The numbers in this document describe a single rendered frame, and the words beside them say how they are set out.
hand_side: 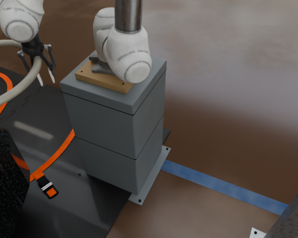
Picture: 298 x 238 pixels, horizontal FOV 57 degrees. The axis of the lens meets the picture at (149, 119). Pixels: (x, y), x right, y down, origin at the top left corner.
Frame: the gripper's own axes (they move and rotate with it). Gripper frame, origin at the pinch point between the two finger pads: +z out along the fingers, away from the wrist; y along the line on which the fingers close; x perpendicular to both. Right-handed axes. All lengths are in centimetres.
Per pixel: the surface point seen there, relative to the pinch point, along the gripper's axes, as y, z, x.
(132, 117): -31.2, 19.3, 20.1
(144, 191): -32, 90, 18
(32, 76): 2.4, -10.4, 13.4
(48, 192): 26, 85, -1
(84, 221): 8, 88, 25
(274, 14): -275, 103, -169
